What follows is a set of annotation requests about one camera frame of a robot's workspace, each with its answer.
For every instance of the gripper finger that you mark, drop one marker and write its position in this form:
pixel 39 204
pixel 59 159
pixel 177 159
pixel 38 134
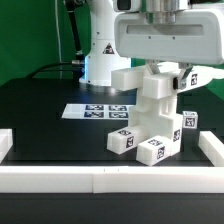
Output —
pixel 179 82
pixel 152 68

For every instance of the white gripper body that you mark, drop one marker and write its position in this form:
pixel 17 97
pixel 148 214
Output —
pixel 196 37

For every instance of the white chair seat part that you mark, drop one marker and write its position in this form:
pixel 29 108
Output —
pixel 157 117

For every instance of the white chair back frame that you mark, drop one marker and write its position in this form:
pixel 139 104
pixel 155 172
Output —
pixel 162 82

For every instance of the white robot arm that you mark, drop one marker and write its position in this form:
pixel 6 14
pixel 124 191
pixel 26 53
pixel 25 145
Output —
pixel 103 56

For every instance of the white tagged cube far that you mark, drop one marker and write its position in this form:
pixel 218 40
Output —
pixel 190 119

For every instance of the white tag plate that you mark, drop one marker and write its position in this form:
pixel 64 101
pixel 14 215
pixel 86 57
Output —
pixel 96 111

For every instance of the white left fence block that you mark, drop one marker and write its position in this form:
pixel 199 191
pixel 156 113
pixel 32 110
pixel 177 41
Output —
pixel 6 142

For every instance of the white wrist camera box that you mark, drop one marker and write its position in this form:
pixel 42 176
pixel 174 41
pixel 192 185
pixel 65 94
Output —
pixel 127 5

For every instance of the white right fence rail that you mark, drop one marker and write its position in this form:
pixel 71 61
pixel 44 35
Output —
pixel 212 147

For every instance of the white fence rail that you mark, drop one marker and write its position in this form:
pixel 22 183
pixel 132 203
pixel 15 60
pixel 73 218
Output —
pixel 212 147
pixel 59 179

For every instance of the white front fence rail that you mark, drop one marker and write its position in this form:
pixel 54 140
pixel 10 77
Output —
pixel 59 179

